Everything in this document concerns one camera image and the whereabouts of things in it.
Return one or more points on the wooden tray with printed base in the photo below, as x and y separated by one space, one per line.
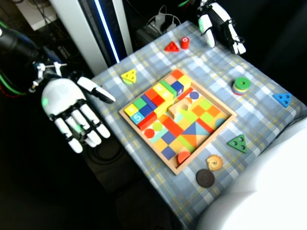
202 111

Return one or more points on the red cylinder block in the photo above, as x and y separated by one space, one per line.
184 43

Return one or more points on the blue plaid cloth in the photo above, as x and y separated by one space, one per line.
216 72

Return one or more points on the blue three-hole triangle block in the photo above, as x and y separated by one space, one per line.
283 98

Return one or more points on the yellow three-hole triangle block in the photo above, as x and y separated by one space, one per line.
129 74

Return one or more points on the black round base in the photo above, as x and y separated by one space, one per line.
105 155

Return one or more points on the white column with blue light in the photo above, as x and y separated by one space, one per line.
72 24

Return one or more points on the large white rounded cover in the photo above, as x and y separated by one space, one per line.
263 191

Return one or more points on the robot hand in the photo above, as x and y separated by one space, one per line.
62 98
219 14

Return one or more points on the black box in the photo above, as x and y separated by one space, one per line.
146 33

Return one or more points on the white box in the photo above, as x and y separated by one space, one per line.
36 19

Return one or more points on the dark brown round cookie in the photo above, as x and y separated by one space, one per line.
205 177

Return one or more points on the red three-hole triangle block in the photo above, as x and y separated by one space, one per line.
172 47

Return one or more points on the tan flower-shaped cookie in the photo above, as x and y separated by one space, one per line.
214 163

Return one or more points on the green three-hole triangle block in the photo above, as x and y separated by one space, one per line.
238 143

